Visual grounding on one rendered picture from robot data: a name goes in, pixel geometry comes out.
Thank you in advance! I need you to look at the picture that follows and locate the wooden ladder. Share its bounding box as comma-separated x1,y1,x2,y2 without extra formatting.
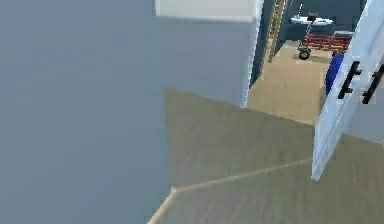
267,0,287,64

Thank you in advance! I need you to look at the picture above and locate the white room door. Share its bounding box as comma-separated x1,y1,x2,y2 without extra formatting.
311,0,384,182

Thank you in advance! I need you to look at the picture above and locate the red wagon with black wheels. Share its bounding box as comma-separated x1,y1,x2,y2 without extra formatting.
297,19,354,61

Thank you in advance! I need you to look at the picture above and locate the blue bin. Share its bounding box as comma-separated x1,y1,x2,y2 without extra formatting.
325,51,346,96

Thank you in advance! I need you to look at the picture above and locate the black door handle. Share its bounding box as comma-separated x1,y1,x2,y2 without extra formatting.
361,63,384,105
337,60,363,101

